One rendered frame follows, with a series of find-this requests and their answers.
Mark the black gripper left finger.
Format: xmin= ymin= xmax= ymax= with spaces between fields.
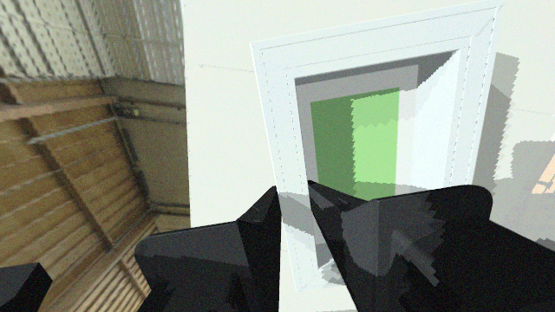
xmin=134 ymin=185 xmax=282 ymax=312

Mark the grey rectangular picture frame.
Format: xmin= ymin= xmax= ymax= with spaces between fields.
xmin=250 ymin=0 xmax=506 ymax=292

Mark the grey flat board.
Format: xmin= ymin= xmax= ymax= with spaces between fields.
xmin=183 ymin=0 xmax=555 ymax=312

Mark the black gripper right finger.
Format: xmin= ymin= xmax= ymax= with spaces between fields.
xmin=308 ymin=180 xmax=493 ymax=312

